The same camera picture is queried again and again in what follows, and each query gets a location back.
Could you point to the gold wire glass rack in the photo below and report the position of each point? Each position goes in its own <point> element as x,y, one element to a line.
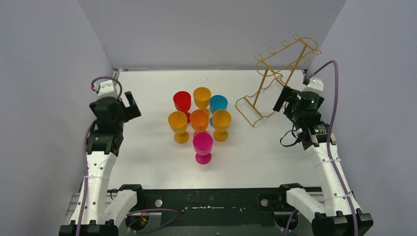
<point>277,74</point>

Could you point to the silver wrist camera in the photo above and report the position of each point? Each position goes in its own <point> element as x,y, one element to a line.
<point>106,89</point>
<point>315,85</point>

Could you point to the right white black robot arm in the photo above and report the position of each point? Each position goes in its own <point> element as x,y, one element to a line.
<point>339,214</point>

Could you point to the magenta wine glass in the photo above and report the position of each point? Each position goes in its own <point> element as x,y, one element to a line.
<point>202,144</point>

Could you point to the cyan wine glass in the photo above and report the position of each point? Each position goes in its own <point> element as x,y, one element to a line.
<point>217,102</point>

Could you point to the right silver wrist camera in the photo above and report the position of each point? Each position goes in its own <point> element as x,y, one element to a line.
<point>315,85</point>

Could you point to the red wine glass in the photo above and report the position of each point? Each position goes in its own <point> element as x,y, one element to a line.
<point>182,102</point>

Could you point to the yellow wine glass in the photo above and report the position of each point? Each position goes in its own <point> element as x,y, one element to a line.
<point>178,123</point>
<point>202,96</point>
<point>221,120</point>

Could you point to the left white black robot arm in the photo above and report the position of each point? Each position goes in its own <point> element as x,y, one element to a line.
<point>92,217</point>

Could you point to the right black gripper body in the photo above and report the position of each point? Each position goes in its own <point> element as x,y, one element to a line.
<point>290,95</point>

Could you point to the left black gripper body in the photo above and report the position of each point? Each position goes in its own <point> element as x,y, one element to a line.
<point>123,108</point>

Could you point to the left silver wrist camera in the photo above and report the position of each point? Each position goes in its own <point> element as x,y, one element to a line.
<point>106,89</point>

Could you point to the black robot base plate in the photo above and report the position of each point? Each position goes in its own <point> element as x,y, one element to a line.
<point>213,207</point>

